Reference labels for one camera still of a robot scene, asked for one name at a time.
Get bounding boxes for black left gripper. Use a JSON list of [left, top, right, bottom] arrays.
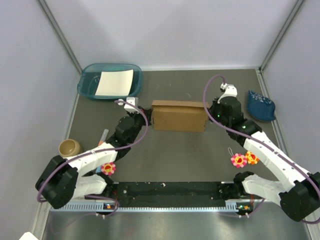
[[127, 106, 153, 145]]

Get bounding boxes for brown cardboard box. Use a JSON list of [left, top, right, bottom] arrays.
[[151, 100, 209, 133]]

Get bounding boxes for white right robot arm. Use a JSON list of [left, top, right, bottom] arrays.
[[205, 83, 320, 225]]

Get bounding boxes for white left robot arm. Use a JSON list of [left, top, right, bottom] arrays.
[[35, 97, 153, 209]]

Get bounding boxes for blue leaf-shaped dish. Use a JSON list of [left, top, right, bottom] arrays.
[[247, 90, 276, 122]]

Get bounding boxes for orange and grey marker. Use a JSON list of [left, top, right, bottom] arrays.
[[98, 129, 109, 146]]

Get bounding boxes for white paper sheet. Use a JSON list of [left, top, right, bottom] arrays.
[[95, 69, 134, 97]]

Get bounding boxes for pink flower toy right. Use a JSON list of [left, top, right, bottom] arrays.
[[230, 153, 248, 168]]

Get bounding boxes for pink flower toy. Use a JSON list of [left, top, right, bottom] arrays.
[[100, 162, 116, 176], [230, 153, 248, 168]]

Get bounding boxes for orange flower toy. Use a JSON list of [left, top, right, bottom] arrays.
[[245, 151, 260, 165]]

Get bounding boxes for pink flower toy left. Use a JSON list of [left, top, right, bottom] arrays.
[[100, 162, 116, 176]]

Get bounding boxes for teal plastic tub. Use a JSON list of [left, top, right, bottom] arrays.
[[77, 63, 144, 100]]

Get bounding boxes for beige ceramic mug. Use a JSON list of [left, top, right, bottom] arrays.
[[58, 138, 83, 158]]

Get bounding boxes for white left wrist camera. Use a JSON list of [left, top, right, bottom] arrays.
[[117, 97, 139, 114]]

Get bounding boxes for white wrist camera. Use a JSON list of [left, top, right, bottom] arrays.
[[117, 97, 139, 114], [217, 83, 238, 104]]

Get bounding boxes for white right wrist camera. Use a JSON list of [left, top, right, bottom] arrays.
[[217, 83, 238, 104]]

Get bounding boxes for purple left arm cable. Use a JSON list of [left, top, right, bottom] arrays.
[[36, 99, 150, 218]]

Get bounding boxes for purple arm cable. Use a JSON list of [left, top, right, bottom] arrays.
[[203, 74, 320, 224], [36, 99, 150, 218]]

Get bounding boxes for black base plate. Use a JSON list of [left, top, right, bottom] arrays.
[[99, 181, 241, 207]]

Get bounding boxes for grey slotted cable duct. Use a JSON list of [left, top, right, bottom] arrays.
[[50, 201, 253, 213]]

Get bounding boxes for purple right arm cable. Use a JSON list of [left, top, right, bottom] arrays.
[[203, 74, 320, 224]]

